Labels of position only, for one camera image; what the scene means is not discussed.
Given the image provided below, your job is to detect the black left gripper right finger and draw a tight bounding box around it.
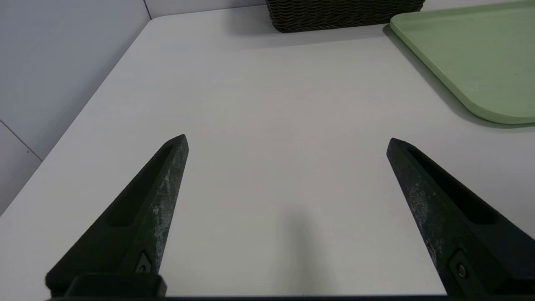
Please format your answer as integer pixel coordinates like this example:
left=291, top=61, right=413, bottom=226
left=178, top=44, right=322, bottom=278
left=386, top=138, right=535, bottom=296

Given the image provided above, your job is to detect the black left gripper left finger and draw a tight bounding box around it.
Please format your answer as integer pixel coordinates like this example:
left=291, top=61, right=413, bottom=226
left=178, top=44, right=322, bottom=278
left=45, top=134, right=189, bottom=297

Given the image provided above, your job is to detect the dark brown wicker basket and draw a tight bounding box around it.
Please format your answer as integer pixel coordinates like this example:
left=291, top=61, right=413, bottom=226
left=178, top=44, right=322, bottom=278
left=265, top=0, right=426, bottom=33

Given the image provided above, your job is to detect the light green plastic tray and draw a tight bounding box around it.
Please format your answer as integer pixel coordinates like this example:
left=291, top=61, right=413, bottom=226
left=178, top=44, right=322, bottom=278
left=390, top=0, right=535, bottom=125

